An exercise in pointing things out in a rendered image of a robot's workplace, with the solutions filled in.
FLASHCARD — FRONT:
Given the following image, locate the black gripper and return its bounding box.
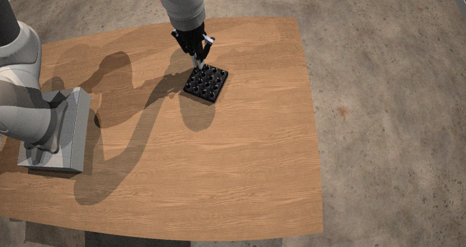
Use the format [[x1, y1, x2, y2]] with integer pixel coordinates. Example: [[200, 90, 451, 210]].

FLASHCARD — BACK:
[[171, 21, 215, 69]]

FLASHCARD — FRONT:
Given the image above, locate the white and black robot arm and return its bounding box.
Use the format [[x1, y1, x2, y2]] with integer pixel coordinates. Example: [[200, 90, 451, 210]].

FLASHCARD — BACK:
[[0, 0, 206, 162]]

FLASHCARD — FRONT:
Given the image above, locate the black knob box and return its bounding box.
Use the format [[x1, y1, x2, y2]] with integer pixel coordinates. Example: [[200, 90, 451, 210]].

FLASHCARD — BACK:
[[183, 64, 228, 103]]

